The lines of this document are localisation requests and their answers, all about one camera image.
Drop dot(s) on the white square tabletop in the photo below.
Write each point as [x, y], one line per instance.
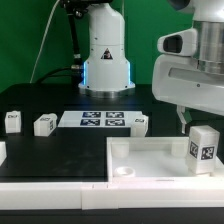
[138, 159]

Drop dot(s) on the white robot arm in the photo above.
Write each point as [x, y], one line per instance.
[107, 71]

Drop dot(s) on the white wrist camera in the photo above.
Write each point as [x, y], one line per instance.
[183, 43]

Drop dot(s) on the white front fence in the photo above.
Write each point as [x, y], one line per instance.
[196, 192]

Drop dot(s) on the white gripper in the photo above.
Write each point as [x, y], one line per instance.
[177, 81]

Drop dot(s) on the tag marker sheet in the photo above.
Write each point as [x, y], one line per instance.
[99, 119]

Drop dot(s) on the white fence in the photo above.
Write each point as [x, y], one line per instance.
[196, 192]
[3, 154]

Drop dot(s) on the white left fence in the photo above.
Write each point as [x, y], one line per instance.
[3, 154]

